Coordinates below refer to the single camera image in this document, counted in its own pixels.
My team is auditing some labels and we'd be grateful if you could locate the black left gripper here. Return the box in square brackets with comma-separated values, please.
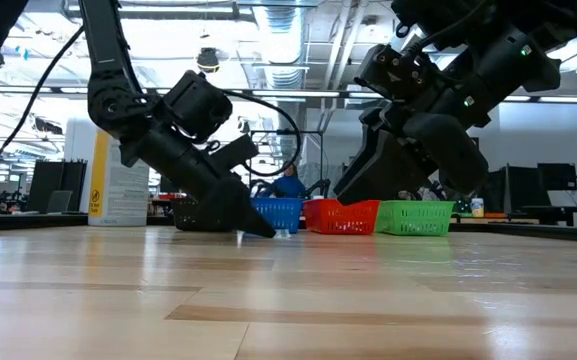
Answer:
[120, 127, 277, 239]

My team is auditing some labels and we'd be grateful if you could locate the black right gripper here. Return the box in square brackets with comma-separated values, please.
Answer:
[334, 74, 494, 206]

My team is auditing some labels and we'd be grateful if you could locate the green plastic basket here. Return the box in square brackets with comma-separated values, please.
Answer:
[375, 199, 455, 237]

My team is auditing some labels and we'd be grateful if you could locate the red plastic basket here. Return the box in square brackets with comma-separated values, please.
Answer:
[301, 198, 382, 236]

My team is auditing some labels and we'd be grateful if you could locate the blue plastic basket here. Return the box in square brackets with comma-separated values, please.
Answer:
[250, 196, 305, 235]

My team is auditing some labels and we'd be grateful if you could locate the black plastic basket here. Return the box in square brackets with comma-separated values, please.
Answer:
[170, 198, 237, 232]

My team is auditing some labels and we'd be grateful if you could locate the person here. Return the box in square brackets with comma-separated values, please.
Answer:
[270, 162, 309, 200]

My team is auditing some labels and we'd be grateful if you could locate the black computer monitor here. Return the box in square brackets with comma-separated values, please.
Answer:
[160, 172, 189, 197]

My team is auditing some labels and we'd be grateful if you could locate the white ceiling sensor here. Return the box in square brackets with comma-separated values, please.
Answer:
[361, 16, 381, 37]

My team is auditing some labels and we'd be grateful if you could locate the white wipes canister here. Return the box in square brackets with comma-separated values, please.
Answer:
[87, 127, 152, 228]

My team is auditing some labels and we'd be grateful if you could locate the large black monitor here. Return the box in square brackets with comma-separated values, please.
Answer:
[487, 166, 539, 217]

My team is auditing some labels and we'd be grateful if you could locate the black ceiling dome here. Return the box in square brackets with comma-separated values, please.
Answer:
[196, 47, 221, 75]

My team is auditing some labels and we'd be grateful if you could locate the small black monitor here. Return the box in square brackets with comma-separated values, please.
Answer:
[537, 162, 577, 192]

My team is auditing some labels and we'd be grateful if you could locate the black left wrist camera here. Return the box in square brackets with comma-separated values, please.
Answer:
[210, 133, 260, 174]

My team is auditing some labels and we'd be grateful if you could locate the black gantry frame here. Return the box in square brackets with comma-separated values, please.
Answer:
[248, 128, 325, 197]

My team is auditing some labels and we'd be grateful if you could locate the black left wrist camera cable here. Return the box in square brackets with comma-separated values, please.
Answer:
[221, 89, 302, 178]

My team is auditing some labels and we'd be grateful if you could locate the silver spiral air duct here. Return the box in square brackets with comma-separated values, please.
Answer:
[253, 0, 312, 91]

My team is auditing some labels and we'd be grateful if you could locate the black aluminium table frame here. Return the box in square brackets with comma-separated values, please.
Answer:
[0, 212, 577, 244]

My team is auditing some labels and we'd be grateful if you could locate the black hanging arm cable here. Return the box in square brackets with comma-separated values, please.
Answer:
[0, 24, 87, 197]

